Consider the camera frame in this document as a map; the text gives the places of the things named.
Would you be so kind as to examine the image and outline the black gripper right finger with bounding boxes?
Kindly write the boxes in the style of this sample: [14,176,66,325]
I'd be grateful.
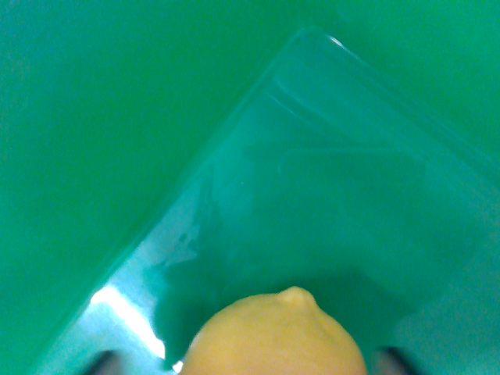
[370,345,425,375]

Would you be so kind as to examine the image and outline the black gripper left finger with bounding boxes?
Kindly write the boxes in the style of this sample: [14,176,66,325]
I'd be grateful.
[80,348,127,375]

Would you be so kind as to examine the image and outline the yellow lemon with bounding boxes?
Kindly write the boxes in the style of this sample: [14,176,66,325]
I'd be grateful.
[182,285,369,375]

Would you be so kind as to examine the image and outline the green plastic bin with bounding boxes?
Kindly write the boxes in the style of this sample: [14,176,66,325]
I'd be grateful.
[0,0,500,375]

